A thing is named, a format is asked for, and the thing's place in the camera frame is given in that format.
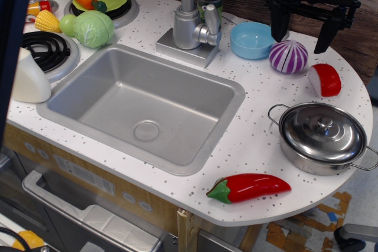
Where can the dark green toy can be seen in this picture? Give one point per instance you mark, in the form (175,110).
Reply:
(201,5)

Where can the silver oven door handle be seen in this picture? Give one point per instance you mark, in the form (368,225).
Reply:
(96,220)

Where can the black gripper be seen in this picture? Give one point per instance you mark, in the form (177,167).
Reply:
(335,14)

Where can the red toy ketchup bottle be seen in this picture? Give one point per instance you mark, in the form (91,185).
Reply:
(35,8)

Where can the white detergent bottle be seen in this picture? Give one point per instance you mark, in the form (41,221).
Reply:
(30,85)

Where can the red toy chili pepper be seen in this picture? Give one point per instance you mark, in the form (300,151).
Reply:
(243,187)

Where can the green toy cabbage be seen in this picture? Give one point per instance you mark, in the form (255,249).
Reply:
(92,28)

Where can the stainless steel pot with lid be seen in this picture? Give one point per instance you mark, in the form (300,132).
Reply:
(319,138)

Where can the silver toy faucet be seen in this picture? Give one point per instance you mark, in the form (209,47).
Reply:
(191,40)

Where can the yellow toy corn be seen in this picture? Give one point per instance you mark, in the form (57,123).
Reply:
(47,21)

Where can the black caster wheel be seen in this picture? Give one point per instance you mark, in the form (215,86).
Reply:
(348,244)

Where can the yellow object bottom left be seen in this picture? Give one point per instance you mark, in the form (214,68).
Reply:
(33,240)

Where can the black coil front burner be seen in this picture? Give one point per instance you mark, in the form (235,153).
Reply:
(56,54)

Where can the back-right burner under plate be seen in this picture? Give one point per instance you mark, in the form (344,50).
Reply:
(120,17)

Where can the red toy cheese wedge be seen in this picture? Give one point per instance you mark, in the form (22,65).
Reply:
(325,80)

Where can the grey toy sink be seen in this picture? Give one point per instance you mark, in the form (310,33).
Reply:
(158,111)

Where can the purple striped toy onion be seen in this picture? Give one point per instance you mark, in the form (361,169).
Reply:
(288,56)

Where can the light blue plastic bowl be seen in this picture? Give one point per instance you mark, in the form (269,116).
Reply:
(251,40)

